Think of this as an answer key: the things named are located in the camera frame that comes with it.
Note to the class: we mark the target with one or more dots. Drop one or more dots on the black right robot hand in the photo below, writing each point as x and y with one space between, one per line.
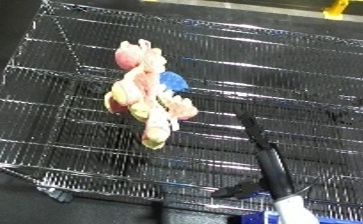
268 160

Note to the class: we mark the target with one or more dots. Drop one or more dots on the pink and yellow soft toy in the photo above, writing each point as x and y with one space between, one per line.
148 90

